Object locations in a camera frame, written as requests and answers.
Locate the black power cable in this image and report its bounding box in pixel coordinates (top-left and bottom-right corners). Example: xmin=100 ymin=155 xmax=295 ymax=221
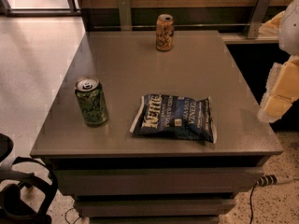
xmin=249 ymin=183 xmax=258 ymax=224

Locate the orange soda can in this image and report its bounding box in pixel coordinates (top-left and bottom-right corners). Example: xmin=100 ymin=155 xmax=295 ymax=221
xmin=156 ymin=14 xmax=174 ymax=51

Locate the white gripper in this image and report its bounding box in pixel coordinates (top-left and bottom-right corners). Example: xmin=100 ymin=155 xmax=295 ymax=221
xmin=258 ymin=0 xmax=299 ymax=123

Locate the green soda can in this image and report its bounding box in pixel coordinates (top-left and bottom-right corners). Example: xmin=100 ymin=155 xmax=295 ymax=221
xmin=75 ymin=76 xmax=108 ymax=126

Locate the left metal bracket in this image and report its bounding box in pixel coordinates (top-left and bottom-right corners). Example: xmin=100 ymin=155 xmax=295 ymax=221
xmin=117 ymin=0 xmax=132 ymax=31

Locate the right metal bracket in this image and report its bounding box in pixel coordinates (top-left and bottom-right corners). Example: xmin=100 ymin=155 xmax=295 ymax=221
xmin=244 ymin=0 xmax=272 ymax=39

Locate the blue kettle chips bag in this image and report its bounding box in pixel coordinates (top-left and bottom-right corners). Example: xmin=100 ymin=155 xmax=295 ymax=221
xmin=130 ymin=94 xmax=217 ymax=143

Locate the white power strip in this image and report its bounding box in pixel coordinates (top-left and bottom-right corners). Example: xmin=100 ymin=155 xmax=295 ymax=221
xmin=256 ymin=175 xmax=293 ymax=187

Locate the metal bracket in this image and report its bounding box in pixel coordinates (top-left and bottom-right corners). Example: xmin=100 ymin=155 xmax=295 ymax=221
xmin=117 ymin=0 xmax=132 ymax=31
xmin=244 ymin=0 xmax=272 ymax=39

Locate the grey drawer cabinet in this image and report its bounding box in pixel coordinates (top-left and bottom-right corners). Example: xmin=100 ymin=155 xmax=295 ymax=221
xmin=32 ymin=31 xmax=282 ymax=224

